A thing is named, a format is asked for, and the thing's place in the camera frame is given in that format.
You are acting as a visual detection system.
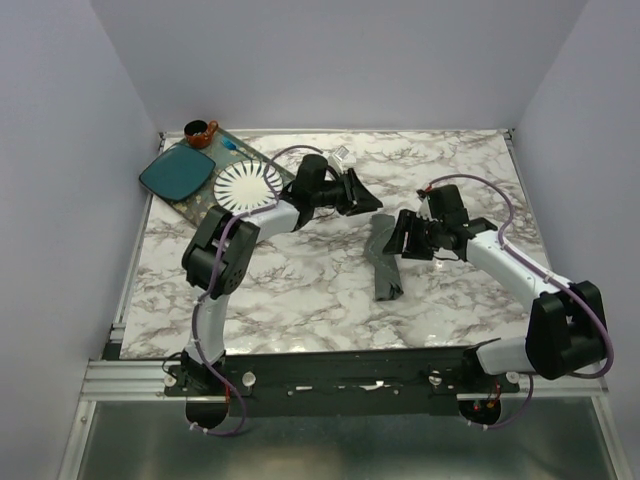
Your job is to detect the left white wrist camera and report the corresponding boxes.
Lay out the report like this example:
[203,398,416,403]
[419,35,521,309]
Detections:
[327,145,353,173]

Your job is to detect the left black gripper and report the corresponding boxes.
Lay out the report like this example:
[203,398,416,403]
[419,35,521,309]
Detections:
[311,169,382,218]

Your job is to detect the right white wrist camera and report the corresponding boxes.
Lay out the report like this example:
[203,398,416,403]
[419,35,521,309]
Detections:
[417,192,431,220]

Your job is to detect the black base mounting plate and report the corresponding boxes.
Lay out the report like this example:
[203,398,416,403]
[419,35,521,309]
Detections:
[165,346,519,418]

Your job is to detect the orange ceramic mug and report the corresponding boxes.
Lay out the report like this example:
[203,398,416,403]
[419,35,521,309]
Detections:
[183,120,219,150]

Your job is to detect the grey cloth napkin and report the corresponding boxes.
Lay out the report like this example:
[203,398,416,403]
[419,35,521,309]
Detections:
[364,214,404,302]

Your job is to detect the aluminium frame rail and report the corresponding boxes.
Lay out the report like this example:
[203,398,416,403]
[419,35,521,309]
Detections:
[80,360,165,402]

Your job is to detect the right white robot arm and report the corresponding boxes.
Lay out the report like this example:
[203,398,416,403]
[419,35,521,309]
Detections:
[383,185,613,392]

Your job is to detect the teal square plate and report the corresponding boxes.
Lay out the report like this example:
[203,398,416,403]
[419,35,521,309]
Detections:
[139,143,215,202]

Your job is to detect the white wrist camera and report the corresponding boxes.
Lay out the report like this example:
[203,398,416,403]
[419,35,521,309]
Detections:
[417,192,431,220]
[327,145,353,173]

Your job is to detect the white striped round plate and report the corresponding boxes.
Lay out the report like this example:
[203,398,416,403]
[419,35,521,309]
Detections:
[213,160,283,213]

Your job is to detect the floral rectangular serving tray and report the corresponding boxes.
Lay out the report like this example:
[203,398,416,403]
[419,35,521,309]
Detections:
[165,130,269,227]

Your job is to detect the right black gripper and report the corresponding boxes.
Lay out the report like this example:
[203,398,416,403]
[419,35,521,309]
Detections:
[382,208,445,261]

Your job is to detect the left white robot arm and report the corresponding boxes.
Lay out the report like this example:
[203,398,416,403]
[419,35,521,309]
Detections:
[181,154,383,395]

